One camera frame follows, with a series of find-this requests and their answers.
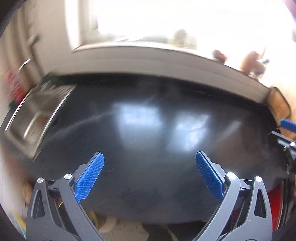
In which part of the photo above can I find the stainless steel kitchen sink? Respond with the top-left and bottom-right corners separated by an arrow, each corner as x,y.
4,85 -> 76,159

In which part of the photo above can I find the red bin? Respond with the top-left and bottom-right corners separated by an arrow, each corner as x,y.
268,180 -> 288,232

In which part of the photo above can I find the stone mortar with pestle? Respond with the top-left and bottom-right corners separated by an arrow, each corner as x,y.
252,59 -> 270,79

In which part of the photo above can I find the terracotta pot on sill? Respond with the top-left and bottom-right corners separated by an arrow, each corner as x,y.
240,51 -> 264,75

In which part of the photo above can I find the red bottle by sink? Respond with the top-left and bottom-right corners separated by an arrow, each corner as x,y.
6,69 -> 26,105

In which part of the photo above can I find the chrome sink faucet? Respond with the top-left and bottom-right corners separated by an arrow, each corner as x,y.
18,35 -> 44,77

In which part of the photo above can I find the black wire rack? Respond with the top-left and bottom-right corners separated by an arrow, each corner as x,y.
265,86 -> 292,126

